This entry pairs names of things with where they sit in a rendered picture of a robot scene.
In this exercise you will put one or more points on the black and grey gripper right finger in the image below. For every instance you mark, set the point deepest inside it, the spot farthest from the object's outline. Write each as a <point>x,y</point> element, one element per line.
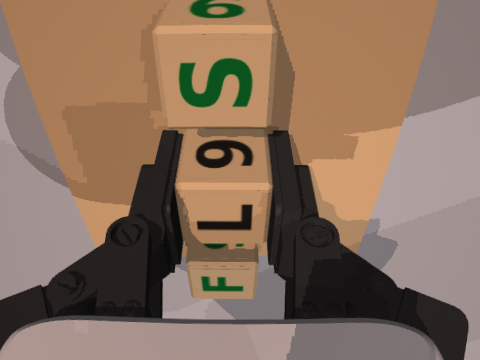
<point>325,279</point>

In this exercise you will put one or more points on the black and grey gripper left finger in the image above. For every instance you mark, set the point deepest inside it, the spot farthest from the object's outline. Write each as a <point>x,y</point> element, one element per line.
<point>115,277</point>

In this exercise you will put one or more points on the tan square mat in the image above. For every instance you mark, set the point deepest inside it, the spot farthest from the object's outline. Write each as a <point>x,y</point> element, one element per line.
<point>345,72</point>

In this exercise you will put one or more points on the tan wooden block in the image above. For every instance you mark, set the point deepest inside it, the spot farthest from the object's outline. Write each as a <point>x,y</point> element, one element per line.
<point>224,186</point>
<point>222,271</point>
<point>215,63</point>

